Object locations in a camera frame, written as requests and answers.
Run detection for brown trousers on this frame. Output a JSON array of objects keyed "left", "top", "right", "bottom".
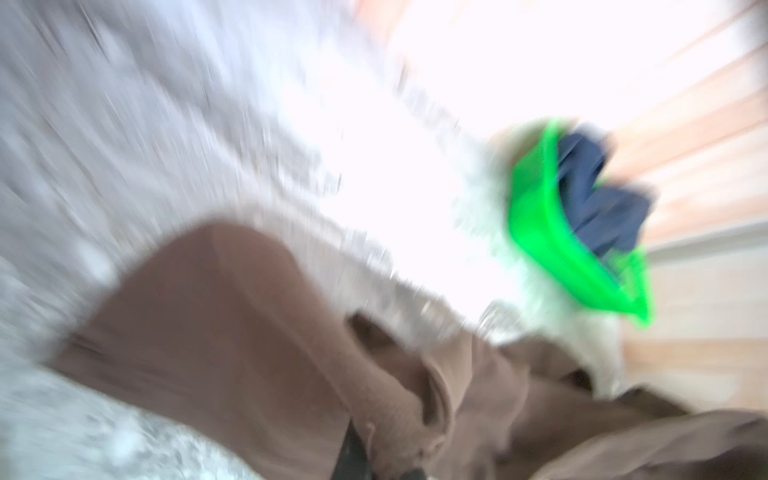
[{"left": 48, "top": 222, "right": 767, "bottom": 479}]

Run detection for navy blue trousers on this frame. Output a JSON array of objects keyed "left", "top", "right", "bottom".
[{"left": 557, "top": 131, "right": 652, "bottom": 259}]

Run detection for green plastic basket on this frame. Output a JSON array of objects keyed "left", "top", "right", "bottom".
[{"left": 508, "top": 120, "right": 655, "bottom": 330}]

